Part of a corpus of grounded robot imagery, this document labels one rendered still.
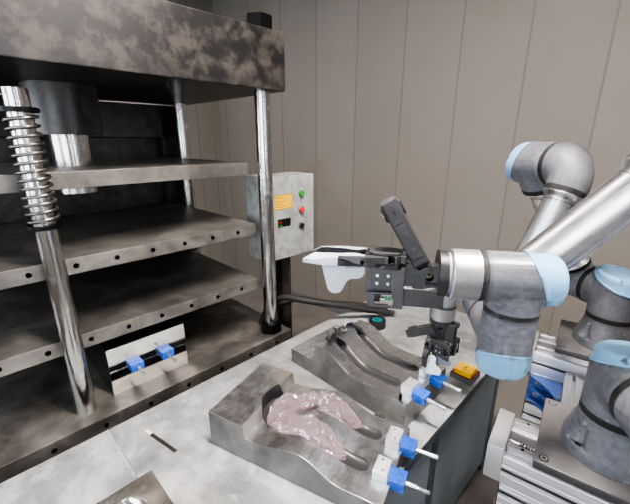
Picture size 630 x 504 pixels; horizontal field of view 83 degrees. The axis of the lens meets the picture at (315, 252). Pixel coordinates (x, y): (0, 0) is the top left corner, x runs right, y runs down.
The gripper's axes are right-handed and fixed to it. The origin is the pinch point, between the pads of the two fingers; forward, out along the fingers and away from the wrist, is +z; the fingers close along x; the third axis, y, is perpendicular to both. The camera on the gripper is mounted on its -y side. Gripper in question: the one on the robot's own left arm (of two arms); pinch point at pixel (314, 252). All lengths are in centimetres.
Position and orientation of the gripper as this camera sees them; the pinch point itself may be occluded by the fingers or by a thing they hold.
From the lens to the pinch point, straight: 57.0
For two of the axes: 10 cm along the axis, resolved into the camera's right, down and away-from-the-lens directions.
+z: -9.8, -0.5, 1.8
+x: 1.9, -1.6, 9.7
